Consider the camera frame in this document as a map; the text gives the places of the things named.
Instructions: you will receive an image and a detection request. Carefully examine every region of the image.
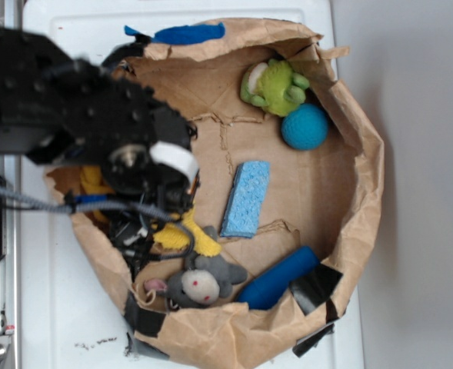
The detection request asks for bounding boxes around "green plush frog toy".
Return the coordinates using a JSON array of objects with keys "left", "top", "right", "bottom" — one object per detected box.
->
[{"left": 240, "top": 59, "right": 310, "bottom": 117}]

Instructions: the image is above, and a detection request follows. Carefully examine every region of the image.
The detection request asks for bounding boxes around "aluminium frame rail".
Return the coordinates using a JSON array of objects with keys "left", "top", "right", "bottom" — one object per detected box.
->
[{"left": 0, "top": 1, "right": 21, "bottom": 368}]

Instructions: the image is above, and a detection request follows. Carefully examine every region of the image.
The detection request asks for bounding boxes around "white tray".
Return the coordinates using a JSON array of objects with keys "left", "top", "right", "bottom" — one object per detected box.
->
[{"left": 20, "top": 0, "right": 366, "bottom": 369}]

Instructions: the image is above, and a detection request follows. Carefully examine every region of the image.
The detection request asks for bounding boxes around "blue felt strip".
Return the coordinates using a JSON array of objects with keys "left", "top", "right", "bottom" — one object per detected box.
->
[{"left": 124, "top": 22, "right": 226, "bottom": 45}]

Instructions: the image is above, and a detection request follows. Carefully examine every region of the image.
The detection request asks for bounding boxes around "grey plush mouse toy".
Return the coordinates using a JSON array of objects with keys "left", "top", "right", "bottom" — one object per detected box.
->
[{"left": 143, "top": 251, "right": 248, "bottom": 311}]

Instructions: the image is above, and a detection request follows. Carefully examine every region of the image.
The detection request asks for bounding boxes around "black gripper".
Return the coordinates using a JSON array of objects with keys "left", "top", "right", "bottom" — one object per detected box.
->
[{"left": 101, "top": 107, "right": 199, "bottom": 214}]

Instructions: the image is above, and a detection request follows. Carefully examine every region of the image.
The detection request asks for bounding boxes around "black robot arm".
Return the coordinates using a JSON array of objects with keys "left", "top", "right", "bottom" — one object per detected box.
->
[{"left": 0, "top": 27, "right": 198, "bottom": 212}]

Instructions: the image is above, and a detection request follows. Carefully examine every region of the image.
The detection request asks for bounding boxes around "grey braided cable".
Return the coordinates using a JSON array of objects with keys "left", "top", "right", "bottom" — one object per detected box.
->
[{"left": 0, "top": 181, "right": 196, "bottom": 262}]

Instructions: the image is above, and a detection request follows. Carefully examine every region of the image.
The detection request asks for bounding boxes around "brown paper bag bin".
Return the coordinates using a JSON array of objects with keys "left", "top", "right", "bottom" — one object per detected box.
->
[{"left": 72, "top": 18, "right": 385, "bottom": 368}]

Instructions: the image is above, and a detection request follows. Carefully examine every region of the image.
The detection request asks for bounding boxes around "yellow cloth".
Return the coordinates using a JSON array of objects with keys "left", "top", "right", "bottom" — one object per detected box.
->
[{"left": 80, "top": 165, "right": 222, "bottom": 258}]

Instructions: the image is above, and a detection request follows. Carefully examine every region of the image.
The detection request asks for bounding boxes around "light blue sponge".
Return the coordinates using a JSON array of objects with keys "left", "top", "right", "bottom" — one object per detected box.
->
[{"left": 220, "top": 161, "right": 270, "bottom": 238}]

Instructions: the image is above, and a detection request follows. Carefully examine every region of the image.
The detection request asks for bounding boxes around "dark blue cylinder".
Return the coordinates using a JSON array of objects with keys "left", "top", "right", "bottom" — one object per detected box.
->
[{"left": 235, "top": 246, "right": 320, "bottom": 311}]

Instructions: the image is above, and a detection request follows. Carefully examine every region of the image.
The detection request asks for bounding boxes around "blue ball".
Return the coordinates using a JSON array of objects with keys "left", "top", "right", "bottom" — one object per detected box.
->
[{"left": 281, "top": 104, "right": 328, "bottom": 151}]

